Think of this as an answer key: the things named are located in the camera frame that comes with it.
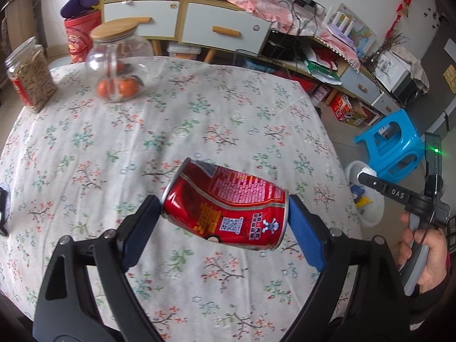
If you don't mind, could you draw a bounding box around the yellow snack bag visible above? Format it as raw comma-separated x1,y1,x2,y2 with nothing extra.
350,184,372,209

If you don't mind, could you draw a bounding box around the red drink can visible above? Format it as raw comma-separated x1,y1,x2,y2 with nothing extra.
161,158,288,250

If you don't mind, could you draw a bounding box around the white trash basin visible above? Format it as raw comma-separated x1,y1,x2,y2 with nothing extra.
345,161,385,228

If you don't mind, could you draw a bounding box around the right hand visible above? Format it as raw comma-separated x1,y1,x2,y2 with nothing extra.
397,211,447,293

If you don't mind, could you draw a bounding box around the blue plastic stool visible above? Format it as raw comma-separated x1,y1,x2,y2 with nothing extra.
354,110,425,183

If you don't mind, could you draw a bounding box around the floral tablecloth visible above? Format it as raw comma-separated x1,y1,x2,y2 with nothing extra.
0,56,364,342

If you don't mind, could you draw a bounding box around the long low white cabinet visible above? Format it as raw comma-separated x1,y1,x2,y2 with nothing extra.
227,0,404,115

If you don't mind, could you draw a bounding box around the glass jar with nuts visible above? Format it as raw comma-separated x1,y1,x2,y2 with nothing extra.
5,36,58,113

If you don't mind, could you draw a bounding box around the glass jar with oranges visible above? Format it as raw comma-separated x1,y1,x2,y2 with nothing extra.
85,17,154,102

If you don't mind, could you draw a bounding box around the red bucket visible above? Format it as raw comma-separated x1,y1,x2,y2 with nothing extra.
64,10,101,63

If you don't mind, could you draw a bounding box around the white drawer cabinet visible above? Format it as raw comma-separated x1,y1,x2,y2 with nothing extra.
101,0,271,62

